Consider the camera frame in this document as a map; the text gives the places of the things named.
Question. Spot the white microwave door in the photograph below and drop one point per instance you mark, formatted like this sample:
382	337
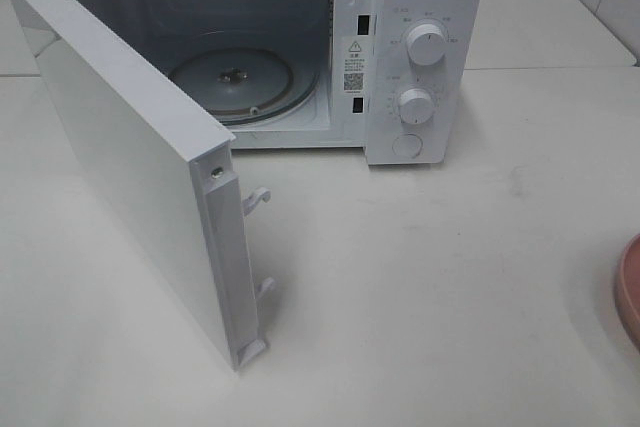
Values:
162	162

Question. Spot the glass microwave turntable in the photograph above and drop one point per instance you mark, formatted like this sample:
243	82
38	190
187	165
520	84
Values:
243	85

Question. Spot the pink plate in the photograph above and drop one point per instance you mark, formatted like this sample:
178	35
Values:
626	290

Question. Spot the white warning label sticker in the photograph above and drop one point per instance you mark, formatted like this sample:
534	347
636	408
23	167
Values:
355	59

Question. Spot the white microwave oven body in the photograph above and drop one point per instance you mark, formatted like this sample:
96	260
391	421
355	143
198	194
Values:
169	32

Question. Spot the round white door release button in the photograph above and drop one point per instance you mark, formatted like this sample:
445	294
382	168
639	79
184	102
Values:
407	145

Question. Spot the white microwave knob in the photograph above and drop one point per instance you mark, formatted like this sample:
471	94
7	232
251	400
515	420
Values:
415	106
426	42

